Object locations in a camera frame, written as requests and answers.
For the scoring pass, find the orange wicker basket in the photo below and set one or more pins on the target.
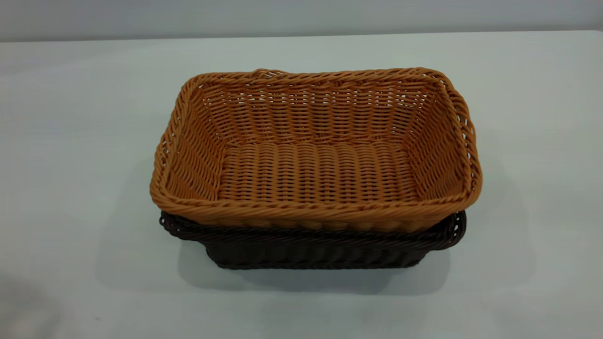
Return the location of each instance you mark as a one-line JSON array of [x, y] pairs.
[[315, 169]]

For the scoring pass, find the black wicker basket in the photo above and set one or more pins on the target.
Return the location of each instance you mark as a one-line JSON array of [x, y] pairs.
[[311, 254]]

